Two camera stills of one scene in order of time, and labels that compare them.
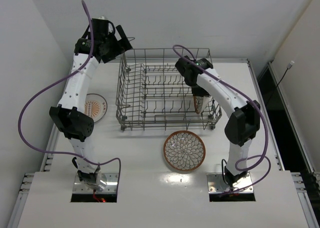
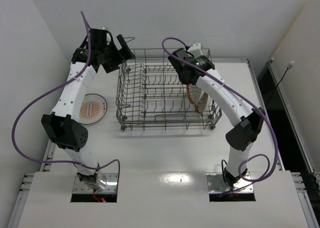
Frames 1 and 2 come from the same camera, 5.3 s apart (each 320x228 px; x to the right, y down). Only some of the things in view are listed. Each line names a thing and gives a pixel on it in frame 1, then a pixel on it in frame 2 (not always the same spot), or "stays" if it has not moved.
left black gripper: (111, 52) to (116, 56)
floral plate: (200, 103) stays
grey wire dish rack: (151, 94) stays
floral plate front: (184, 150) to (194, 92)
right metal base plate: (216, 184) stays
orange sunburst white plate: (95, 106) stays
